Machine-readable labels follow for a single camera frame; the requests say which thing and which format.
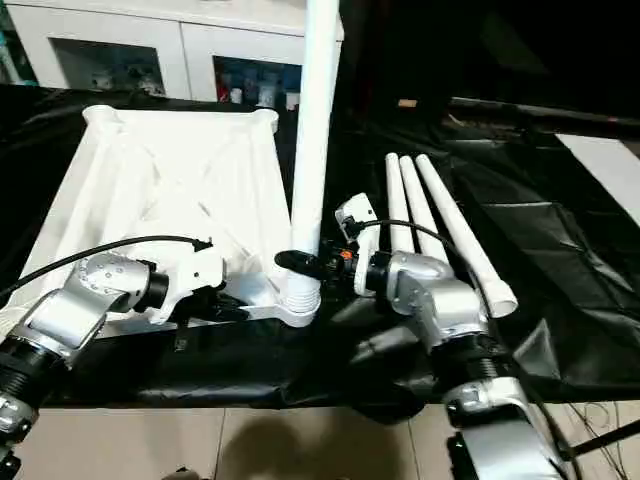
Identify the white plastic table leg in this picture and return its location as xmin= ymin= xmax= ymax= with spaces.
xmin=273 ymin=0 xmax=344 ymax=315
xmin=384 ymin=154 xmax=416 ymax=254
xmin=414 ymin=153 xmax=519 ymax=317
xmin=398 ymin=155 xmax=451 ymax=261

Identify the white plastic table top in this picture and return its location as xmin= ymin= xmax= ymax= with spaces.
xmin=9 ymin=104 xmax=321 ymax=341

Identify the black glossy mat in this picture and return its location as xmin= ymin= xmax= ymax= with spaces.
xmin=0 ymin=82 xmax=640 ymax=424

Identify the white glass-door cabinet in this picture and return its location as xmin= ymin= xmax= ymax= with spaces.
xmin=7 ymin=0 xmax=346 ymax=109

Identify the flat white board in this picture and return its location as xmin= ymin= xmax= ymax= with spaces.
xmin=554 ymin=132 xmax=640 ymax=226

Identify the black metal stand bar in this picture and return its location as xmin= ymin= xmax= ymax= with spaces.
xmin=569 ymin=424 xmax=640 ymax=459

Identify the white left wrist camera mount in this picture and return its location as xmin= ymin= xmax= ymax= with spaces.
xmin=154 ymin=239 xmax=229 ymax=326

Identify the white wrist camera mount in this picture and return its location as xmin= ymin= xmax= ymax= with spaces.
xmin=333 ymin=193 xmax=381 ymax=297
xmin=154 ymin=239 xmax=229 ymax=326

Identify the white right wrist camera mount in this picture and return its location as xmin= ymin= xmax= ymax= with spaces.
xmin=333 ymin=193 xmax=381 ymax=297

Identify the black left wrist camera cable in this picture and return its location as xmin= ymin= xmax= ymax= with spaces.
xmin=0 ymin=234 xmax=214 ymax=296

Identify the long black metal rail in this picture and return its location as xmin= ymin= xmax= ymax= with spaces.
xmin=449 ymin=97 xmax=640 ymax=126

